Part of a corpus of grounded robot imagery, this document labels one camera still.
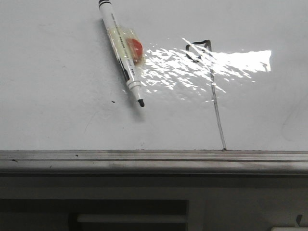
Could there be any white whiteboard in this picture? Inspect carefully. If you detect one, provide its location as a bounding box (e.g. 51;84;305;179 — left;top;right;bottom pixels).
0;0;308;174

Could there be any white plastic tray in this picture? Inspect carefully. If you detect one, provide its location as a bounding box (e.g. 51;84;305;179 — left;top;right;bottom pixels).
270;227;308;231

